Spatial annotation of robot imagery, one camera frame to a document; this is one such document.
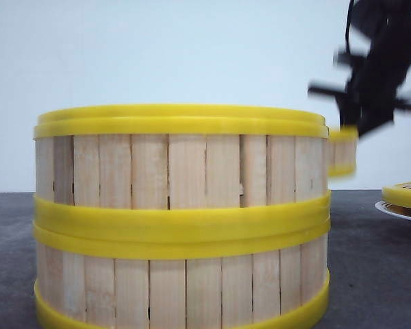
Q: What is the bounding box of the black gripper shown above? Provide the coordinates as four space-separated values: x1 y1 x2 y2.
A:
308 1 411 137

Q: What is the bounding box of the bamboo steamer basket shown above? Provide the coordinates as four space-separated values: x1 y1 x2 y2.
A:
34 104 330 246
34 230 329 328
328 126 358 178

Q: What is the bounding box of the woven bamboo steamer lid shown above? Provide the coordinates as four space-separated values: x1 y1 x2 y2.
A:
382 182 411 209

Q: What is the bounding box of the white ceramic plate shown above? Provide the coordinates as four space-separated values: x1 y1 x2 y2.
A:
375 201 411 222

